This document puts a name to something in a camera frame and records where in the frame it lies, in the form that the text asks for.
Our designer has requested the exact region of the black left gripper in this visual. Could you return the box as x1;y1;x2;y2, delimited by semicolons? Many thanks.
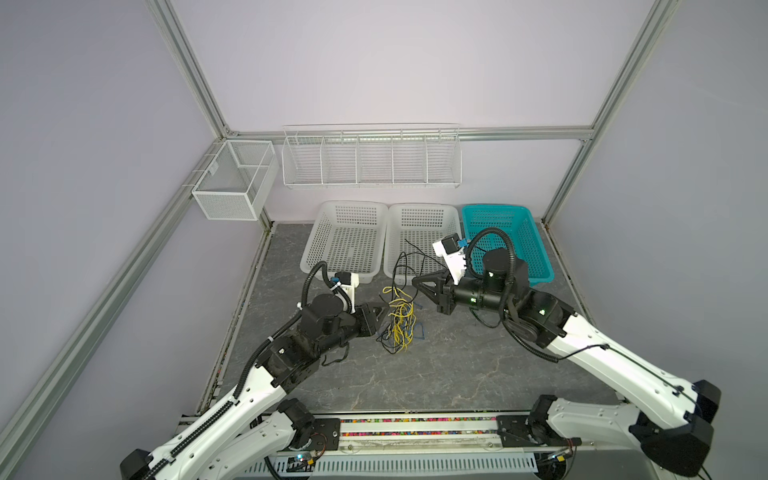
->
317;301;390;357

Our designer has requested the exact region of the yellow cable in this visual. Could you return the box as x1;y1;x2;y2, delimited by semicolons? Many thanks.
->
382;285;418;352

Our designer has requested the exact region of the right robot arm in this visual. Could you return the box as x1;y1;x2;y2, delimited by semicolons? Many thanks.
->
411;227;722;479

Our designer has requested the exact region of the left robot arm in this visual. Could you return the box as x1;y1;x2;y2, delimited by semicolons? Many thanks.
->
120;261;390;479

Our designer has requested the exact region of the white plastic basket middle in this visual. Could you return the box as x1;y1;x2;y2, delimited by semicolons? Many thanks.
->
383;203;460;284

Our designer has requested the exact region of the white plastic basket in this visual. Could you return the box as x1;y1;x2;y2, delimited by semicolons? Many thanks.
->
383;203;460;284
300;201;388;284

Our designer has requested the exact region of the white plastic basket left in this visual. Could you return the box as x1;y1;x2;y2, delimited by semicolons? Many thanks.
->
300;201;388;284

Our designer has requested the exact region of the teal plastic basket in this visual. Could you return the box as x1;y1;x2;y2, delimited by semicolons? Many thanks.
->
461;204;555;286

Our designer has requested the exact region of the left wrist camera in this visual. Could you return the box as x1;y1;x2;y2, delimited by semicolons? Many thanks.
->
335;271;360;311

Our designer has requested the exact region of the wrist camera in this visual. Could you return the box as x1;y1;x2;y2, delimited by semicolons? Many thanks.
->
335;271;360;311
432;233;468;285

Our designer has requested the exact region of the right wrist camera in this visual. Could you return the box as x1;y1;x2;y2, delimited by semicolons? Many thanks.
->
432;233;468;285

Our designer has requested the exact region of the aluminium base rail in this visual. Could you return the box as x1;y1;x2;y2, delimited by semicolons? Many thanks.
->
179;409;637;460

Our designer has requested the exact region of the white wire wall shelf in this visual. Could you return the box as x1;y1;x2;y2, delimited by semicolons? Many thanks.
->
282;123;463;188

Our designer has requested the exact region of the white vented cable duct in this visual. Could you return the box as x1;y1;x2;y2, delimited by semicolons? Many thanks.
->
272;452;539;479

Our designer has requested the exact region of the white mesh wall box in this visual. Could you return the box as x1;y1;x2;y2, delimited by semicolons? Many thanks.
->
192;140;279;221

